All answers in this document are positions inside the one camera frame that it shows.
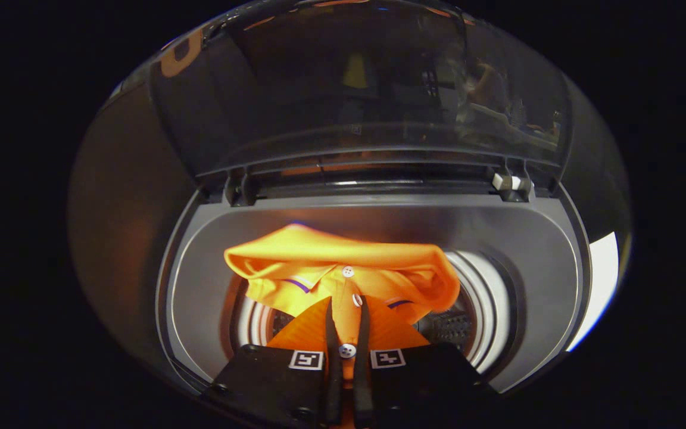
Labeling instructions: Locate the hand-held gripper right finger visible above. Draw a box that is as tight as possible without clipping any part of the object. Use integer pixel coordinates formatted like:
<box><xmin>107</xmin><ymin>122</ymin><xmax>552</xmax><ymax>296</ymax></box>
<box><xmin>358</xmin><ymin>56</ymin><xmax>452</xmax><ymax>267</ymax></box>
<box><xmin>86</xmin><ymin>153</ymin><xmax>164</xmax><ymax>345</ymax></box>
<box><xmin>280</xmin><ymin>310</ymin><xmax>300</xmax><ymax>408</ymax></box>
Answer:
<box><xmin>352</xmin><ymin>295</ymin><xmax>500</xmax><ymax>429</ymax></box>

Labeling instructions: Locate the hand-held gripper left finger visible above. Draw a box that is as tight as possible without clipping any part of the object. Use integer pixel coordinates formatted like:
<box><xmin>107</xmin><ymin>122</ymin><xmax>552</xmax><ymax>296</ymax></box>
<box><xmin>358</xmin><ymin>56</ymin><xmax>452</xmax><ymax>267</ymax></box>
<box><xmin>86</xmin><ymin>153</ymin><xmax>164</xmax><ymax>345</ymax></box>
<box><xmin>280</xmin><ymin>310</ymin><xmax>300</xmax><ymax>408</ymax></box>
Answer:
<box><xmin>202</xmin><ymin>295</ymin><xmax>344</xmax><ymax>427</ymax></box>

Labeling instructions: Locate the orange polo shirt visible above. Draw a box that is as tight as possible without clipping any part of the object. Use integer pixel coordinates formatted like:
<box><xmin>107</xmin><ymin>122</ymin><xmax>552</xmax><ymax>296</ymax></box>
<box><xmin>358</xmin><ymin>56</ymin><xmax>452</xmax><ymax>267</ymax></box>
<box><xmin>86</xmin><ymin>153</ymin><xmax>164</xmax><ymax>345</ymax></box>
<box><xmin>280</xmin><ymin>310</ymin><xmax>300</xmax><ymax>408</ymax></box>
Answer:
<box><xmin>223</xmin><ymin>223</ymin><xmax>462</xmax><ymax>382</ymax></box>

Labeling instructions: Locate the dark glass washing machine lid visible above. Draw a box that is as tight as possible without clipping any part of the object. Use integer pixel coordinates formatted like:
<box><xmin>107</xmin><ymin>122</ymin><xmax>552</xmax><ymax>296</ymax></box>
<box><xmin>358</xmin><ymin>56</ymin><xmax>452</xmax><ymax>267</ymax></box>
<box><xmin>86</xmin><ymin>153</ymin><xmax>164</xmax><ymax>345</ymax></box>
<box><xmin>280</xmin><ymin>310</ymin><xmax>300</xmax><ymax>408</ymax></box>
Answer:
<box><xmin>148</xmin><ymin>0</ymin><xmax>574</xmax><ymax>208</ymax></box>

